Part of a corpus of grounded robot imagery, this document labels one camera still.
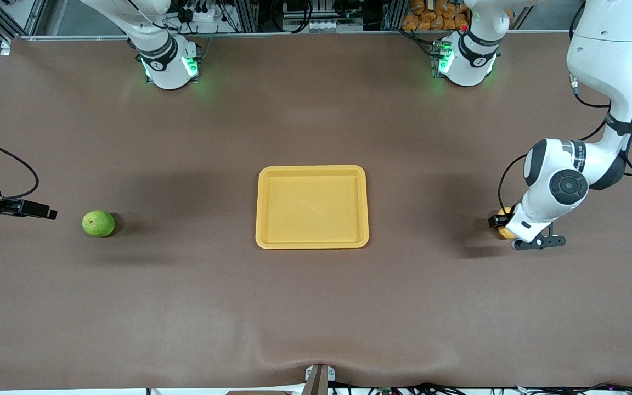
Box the yellow potato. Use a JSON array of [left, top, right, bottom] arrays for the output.
[[496, 206, 517, 240]]

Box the green apple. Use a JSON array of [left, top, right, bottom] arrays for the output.
[[82, 210, 116, 238]]

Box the yellow plastic tray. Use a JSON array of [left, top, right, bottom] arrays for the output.
[[255, 165, 370, 250]]

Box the brown table mat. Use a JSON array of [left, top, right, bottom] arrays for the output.
[[0, 32, 632, 391]]

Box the bag of orange snacks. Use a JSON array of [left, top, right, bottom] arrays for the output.
[[402, 0, 470, 31]]

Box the white power strip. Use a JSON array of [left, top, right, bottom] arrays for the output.
[[182, 7, 224, 26]]

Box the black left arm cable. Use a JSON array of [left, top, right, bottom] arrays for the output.
[[497, 154, 531, 216]]

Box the aluminium frame rail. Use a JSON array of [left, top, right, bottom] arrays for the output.
[[19, 30, 574, 41]]

